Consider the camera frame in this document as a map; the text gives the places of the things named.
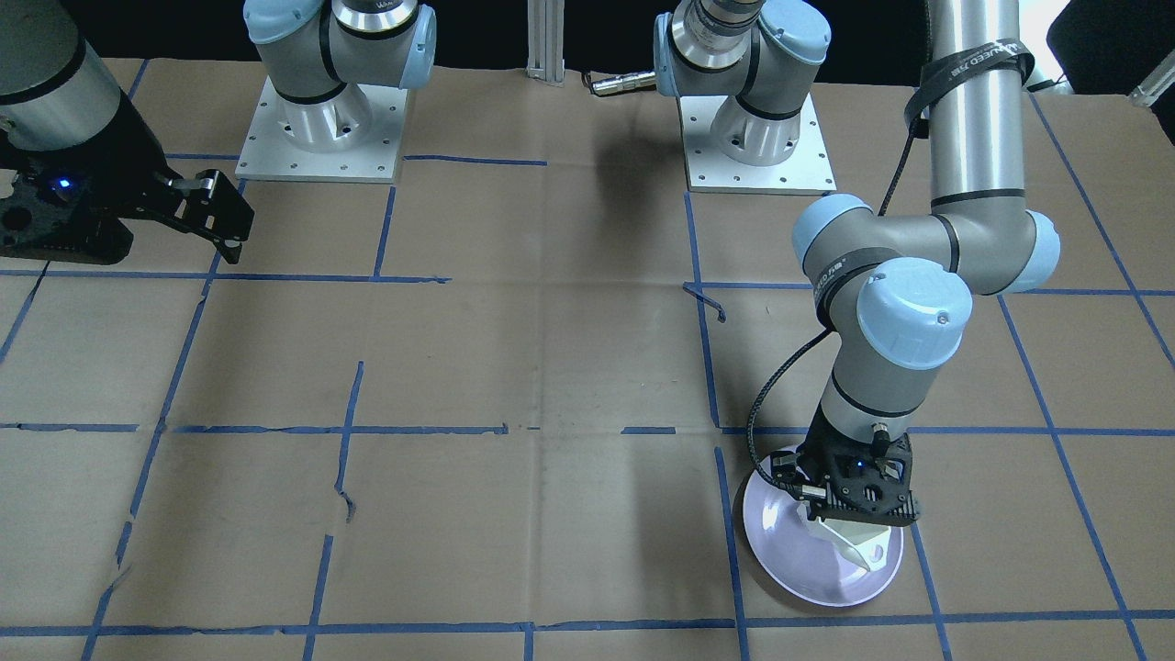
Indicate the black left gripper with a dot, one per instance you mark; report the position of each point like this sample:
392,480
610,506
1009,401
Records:
815,442

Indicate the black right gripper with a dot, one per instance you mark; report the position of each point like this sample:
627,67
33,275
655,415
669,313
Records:
117,150

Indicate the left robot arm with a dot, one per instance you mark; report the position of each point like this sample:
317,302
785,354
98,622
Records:
897,290

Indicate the lilac plate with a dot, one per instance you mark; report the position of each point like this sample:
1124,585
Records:
800,563

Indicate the brown paper table cover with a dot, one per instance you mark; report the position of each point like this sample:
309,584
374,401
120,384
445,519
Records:
493,411

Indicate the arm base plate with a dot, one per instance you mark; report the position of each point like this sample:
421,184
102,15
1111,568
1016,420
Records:
730,151
353,138

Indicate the aluminium frame post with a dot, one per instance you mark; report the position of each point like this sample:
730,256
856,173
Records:
545,63

